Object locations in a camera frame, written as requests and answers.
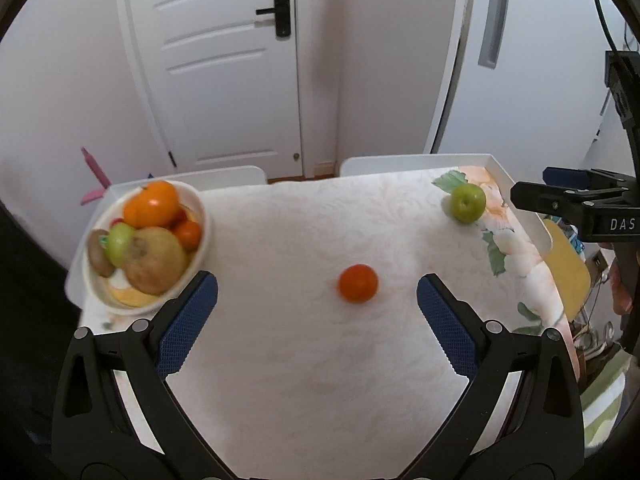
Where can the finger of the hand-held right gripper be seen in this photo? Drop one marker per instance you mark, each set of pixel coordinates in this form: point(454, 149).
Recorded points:
point(565, 177)
point(545, 197)

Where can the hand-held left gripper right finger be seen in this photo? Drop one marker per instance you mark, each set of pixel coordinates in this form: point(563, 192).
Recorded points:
point(445, 325)

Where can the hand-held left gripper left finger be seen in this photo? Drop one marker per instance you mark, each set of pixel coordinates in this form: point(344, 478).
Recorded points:
point(187, 325)

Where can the white bowl with duck print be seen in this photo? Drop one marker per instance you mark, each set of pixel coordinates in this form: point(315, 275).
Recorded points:
point(196, 260)

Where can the green apple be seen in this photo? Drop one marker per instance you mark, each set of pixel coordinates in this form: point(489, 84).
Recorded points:
point(120, 242)
point(468, 202)

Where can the orange-red tomato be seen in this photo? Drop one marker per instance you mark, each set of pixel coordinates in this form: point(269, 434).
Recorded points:
point(189, 235)
point(357, 283)

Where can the person's right hand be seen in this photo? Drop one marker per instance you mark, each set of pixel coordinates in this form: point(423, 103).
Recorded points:
point(620, 285)

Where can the yellow chair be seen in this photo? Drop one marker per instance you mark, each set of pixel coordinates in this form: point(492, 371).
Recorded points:
point(565, 270)

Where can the large brown pear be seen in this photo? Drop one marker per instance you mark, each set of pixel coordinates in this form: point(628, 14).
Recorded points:
point(155, 260)

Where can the white sliding door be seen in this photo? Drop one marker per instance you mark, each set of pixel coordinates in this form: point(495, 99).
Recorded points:
point(550, 85)

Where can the brown kiwi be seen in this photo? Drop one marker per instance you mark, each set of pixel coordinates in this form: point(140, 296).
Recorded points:
point(100, 257)

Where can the large orange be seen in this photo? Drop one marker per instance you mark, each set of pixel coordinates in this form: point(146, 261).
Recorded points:
point(150, 205)

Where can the white floral tablecloth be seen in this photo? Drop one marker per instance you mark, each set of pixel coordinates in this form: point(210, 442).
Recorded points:
point(300, 235)

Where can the green striped cloth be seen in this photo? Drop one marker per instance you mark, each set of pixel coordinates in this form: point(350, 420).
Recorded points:
point(605, 400)

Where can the white panelled door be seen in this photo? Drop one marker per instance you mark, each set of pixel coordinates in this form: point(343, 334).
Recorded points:
point(210, 110)

